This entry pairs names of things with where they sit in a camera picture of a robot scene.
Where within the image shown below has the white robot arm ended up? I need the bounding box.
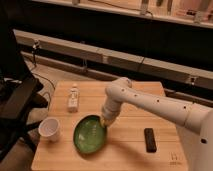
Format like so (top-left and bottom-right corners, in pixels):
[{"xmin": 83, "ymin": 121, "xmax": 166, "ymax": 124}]
[{"xmin": 100, "ymin": 77, "xmax": 213, "ymax": 171}]

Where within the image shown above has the white paper cup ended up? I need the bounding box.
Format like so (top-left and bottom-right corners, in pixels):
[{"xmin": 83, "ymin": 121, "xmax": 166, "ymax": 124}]
[{"xmin": 38, "ymin": 117, "xmax": 60, "ymax": 142}]

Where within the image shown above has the green ceramic bowl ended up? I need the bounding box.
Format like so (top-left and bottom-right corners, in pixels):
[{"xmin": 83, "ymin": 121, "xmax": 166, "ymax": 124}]
[{"xmin": 73, "ymin": 115, "xmax": 107, "ymax": 154}]

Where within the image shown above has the small white bottle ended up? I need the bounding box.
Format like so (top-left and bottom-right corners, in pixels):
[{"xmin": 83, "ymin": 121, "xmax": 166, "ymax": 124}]
[{"xmin": 68, "ymin": 83, "xmax": 79, "ymax": 113}]

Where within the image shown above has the black cable on floor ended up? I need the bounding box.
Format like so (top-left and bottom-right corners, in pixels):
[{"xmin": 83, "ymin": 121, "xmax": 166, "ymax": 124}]
[{"xmin": 31, "ymin": 41, "xmax": 57, "ymax": 101}]

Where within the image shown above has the black chair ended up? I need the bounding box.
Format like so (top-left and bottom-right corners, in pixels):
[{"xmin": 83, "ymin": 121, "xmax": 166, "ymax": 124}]
[{"xmin": 0, "ymin": 26, "xmax": 48, "ymax": 162}]

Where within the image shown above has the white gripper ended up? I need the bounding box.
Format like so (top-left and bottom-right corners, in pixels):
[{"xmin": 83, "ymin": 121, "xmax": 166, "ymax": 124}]
[{"xmin": 100, "ymin": 104, "xmax": 121, "ymax": 127}]

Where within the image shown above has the black remote control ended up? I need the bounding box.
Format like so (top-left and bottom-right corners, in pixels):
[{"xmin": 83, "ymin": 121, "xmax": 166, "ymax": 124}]
[{"xmin": 144, "ymin": 128, "xmax": 157, "ymax": 153}]

